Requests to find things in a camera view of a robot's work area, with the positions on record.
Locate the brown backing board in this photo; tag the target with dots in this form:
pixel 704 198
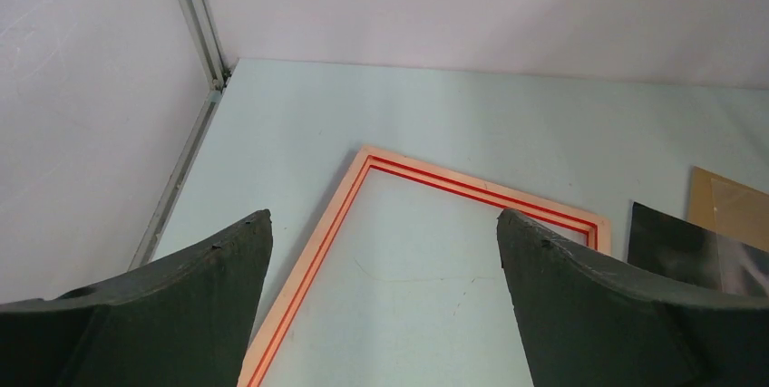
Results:
pixel 709 204

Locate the aluminium corner post left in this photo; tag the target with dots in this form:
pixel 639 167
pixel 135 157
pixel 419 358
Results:
pixel 203 89

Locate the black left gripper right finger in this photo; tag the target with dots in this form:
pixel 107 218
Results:
pixel 588 319

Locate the sunset photo print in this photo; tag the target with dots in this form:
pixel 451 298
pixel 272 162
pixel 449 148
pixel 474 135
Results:
pixel 672 247

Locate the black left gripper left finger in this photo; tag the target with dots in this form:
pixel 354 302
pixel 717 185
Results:
pixel 182 320

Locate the orange wooden picture frame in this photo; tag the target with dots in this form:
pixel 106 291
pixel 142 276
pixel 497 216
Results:
pixel 270 334

